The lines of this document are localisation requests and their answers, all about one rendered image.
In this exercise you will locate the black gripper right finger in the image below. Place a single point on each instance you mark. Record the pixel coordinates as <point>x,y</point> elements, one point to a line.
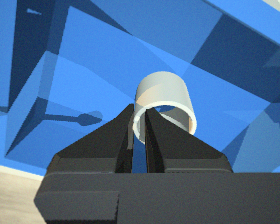
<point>178,151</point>

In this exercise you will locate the grey metal ring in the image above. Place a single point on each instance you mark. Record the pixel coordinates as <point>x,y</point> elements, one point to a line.
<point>163,88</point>

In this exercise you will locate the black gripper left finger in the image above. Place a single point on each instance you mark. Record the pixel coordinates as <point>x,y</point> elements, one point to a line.
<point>101,150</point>

